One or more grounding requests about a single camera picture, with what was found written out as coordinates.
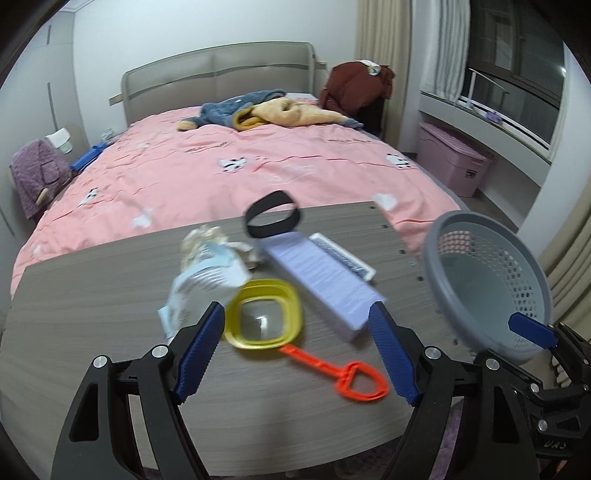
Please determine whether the grey perforated plastic basket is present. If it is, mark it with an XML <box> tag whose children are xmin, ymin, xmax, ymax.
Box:
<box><xmin>423</xmin><ymin>211</ymin><xmax>554</xmax><ymax>363</ymax></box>

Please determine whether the dark window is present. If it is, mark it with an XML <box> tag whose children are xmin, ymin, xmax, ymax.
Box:
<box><xmin>464</xmin><ymin>0</ymin><xmax>568</xmax><ymax>148</ymax></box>

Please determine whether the orange toy shovel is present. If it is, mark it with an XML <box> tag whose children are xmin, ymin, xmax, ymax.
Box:
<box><xmin>279</xmin><ymin>344</ymin><xmax>389</xmax><ymax>403</ymax></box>

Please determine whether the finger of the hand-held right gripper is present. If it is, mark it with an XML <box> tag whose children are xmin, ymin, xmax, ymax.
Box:
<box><xmin>505</xmin><ymin>362</ymin><xmax>591</xmax><ymax>402</ymax></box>
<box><xmin>508</xmin><ymin>312</ymin><xmax>591</xmax><ymax>370</ymax></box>

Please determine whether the pink plastic storage box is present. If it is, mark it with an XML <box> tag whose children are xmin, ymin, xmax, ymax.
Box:
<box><xmin>418</xmin><ymin>122</ymin><xmax>493</xmax><ymax>198</ymax></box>

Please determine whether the blue flat box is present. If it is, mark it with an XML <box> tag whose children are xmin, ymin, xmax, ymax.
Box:
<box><xmin>69</xmin><ymin>143</ymin><xmax>108</xmax><ymax>172</ymax></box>

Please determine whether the white sheer curtain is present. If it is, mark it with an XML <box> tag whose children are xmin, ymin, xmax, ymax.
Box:
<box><xmin>418</xmin><ymin>0</ymin><xmax>472</xmax><ymax>106</ymax></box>

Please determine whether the beige curtain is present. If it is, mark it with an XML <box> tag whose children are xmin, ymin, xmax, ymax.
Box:
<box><xmin>357</xmin><ymin>0</ymin><xmax>413</xmax><ymax>68</ymax></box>
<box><xmin>538</xmin><ymin>198</ymin><xmax>591</xmax><ymax>326</ymax></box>

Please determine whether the grey upholstered headboard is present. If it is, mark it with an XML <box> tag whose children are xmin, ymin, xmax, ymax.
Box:
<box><xmin>121</xmin><ymin>41</ymin><xmax>320</xmax><ymax>127</ymax></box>

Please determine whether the lavender cardboard box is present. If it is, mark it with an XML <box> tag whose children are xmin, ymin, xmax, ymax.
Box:
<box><xmin>259</xmin><ymin>231</ymin><xmax>389</xmax><ymax>343</ymax></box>

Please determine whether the bed with pink cover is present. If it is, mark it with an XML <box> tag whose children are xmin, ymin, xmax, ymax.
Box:
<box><xmin>11</xmin><ymin>105</ymin><xmax>462</xmax><ymax>301</ymax></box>

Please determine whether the white cloth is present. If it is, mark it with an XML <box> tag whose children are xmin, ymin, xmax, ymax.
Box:
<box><xmin>45</xmin><ymin>128</ymin><xmax>73</xmax><ymax>154</ymax></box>

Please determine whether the white thin rod stand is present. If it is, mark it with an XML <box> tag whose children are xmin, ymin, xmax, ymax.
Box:
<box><xmin>465</xmin><ymin>68</ymin><xmax>511</xmax><ymax>112</ymax></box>

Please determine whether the white bristle brush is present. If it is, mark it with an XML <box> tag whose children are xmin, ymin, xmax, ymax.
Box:
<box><xmin>308</xmin><ymin>233</ymin><xmax>377</xmax><ymax>282</ymax></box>

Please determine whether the black chair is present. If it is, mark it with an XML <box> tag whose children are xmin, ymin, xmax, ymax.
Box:
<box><xmin>358</xmin><ymin>97</ymin><xmax>386</xmax><ymax>139</ymax></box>

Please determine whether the purple fleece garment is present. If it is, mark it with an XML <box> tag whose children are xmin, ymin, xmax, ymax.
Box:
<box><xmin>10</xmin><ymin>140</ymin><xmax>71</xmax><ymax>221</ymax></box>

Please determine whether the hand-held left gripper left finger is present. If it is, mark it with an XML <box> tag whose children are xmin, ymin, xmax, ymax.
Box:
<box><xmin>51</xmin><ymin>301</ymin><xmax>227</xmax><ymax>480</ymax></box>

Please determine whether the black elastic band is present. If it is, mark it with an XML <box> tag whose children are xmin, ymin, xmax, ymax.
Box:
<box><xmin>245</xmin><ymin>190</ymin><xmax>304</xmax><ymax>239</ymax></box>

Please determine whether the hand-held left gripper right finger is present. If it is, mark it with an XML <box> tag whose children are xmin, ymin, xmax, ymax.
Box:
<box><xmin>368</xmin><ymin>301</ymin><xmax>541</xmax><ymax>480</ymax></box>

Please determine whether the yellow square container lid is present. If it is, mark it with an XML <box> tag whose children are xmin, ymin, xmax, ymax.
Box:
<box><xmin>222</xmin><ymin>278</ymin><xmax>305</xmax><ymax>350</ymax></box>

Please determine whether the dark red jacket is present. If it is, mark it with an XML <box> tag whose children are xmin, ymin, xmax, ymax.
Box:
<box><xmin>321</xmin><ymin>60</ymin><xmax>396</xmax><ymax>116</ymax></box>

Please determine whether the white round plastic lid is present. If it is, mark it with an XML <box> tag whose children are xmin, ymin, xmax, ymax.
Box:
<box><xmin>158</xmin><ymin>251</ymin><xmax>252</xmax><ymax>335</ymax></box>

